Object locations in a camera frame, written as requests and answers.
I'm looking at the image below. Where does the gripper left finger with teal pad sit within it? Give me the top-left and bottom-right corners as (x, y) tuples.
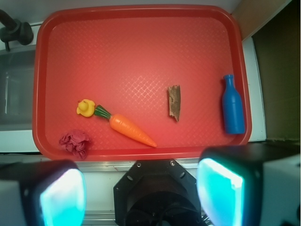
(0, 160), (86, 226)

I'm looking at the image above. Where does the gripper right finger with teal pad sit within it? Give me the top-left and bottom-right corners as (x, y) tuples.
(196, 143), (301, 226)

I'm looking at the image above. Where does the red paper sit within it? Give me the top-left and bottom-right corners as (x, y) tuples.
(59, 129), (91, 160)

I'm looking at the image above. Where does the blue toy bottle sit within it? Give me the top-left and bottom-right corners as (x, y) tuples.
(222, 74), (245, 134)

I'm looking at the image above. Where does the yellow rubber duck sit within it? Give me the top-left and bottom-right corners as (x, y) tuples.
(76, 99), (95, 118)

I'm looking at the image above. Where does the orange toy carrot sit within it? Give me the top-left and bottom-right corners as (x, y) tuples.
(94, 105), (157, 147)

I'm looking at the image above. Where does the brown wood piece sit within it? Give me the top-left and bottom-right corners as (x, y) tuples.
(167, 85), (181, 122)

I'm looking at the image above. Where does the red plastic tray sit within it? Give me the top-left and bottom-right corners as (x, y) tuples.
(32, 5), (252, 161)

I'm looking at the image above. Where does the grey sink basin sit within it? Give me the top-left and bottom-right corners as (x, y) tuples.
(0, 50), (35, 131)

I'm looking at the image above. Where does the grey sink faucet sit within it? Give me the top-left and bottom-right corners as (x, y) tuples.
(0, 9), (34, 52)

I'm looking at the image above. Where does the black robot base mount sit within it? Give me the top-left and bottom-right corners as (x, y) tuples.
(113, 160), (206, 226)

